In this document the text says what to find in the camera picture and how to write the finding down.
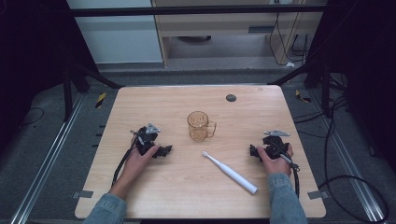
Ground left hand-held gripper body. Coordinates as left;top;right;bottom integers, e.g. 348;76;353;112
134;122;163;157

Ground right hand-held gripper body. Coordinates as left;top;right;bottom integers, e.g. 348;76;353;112
262;129;291;161

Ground white electric toothbrush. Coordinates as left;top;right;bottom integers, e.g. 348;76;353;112
201;150;259;195

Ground amber glass cup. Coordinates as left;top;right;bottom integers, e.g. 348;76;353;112
186;110;218;143

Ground person's right hand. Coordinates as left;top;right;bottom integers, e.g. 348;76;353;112
256;143;294;176

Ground person's left hand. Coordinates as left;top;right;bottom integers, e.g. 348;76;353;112
121;144;162;185

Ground yellow black tape strip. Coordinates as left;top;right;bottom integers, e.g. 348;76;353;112
294;89;312;104
94;91;107;109

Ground black metal stand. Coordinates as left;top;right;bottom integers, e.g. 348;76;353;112
266;55;347;119
61;57;125;123

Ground white cabinet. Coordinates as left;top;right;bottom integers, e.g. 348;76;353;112
65;0;164;65

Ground dark curtain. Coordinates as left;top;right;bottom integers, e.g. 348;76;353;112
306;0;396;175
0;0;100;153

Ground light wooden cabinet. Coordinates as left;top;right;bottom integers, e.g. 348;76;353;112
150;0;329;69

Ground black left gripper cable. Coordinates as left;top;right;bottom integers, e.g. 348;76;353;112
110;130;141;189

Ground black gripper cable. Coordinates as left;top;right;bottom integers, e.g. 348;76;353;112
270;141;302;199
110;130;141;189

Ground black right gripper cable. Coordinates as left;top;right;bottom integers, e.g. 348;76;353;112
270;141;302;199

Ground black floor cables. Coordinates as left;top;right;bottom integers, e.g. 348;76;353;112
291;94;349;139

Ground grey table bracket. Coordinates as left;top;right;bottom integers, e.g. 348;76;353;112
71;189;94;200
306;189;330;201

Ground aluminium floor rail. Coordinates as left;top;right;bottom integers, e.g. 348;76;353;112
309;89;388;224
8;92;87;224

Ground black hanging cables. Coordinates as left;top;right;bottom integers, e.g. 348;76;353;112
268;11;310;67

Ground thin black floor cable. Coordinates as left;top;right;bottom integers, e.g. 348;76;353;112
18;106;46;128

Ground black floor cable loop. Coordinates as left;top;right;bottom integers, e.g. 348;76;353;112
317;118;390;224

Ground black horizontal frame bar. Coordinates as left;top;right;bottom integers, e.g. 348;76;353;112
68;4;328;18

